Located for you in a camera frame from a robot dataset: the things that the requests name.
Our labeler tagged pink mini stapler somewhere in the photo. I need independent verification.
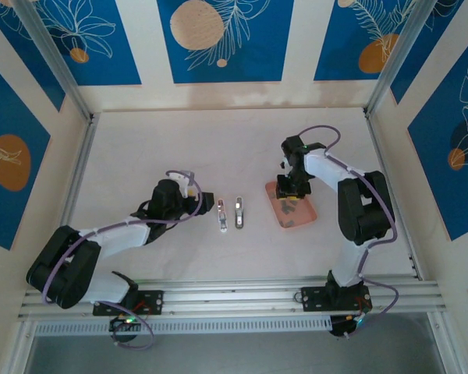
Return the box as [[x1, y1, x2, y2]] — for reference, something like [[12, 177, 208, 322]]
[[217, 198, 228, 234]]

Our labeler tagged pink plastic tray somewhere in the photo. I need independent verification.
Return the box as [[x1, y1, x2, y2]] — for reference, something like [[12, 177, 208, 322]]
[[264, 180, 319, 235]]

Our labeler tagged grey white clip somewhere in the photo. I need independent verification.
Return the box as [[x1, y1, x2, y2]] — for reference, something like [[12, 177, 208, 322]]
[[233, 196, 246, 230]]

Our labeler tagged black controller board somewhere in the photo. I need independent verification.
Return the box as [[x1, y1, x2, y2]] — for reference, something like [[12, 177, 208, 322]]
[[329, 313, 370, 340], [108, 315, 146, 344]]

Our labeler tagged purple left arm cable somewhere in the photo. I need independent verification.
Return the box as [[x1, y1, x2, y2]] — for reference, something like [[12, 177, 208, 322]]
[[41, 168, 203, 350]]

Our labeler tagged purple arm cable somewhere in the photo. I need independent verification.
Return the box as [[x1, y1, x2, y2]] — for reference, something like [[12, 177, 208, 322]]
[[41, 168, 203, 350], [298, 124, 401, 340]]

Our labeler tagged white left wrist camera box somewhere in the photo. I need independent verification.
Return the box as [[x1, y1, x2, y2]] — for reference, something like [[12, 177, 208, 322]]
[[166, 170, 198, 202]]

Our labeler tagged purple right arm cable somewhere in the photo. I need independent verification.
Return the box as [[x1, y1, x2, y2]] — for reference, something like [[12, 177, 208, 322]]
[[298, 124, 401, 340]]

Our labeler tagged aluminium side rail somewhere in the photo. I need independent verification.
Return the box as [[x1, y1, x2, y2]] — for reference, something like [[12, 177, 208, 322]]
[[40, 111, 101, 290], [363, 110, 425, 281]]

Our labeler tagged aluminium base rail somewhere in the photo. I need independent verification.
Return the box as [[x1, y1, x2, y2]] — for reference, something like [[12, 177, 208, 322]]
[[17, 274, 449, 323]]

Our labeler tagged white slotted cable duct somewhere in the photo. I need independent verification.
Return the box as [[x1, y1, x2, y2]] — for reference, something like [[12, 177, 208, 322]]
[[33, 316, 333, 337]]

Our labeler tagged aluminium frame post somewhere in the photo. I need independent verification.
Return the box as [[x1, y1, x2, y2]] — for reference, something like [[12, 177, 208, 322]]
[[12, 0, 94, 122], [364, 0, 444, 118]]

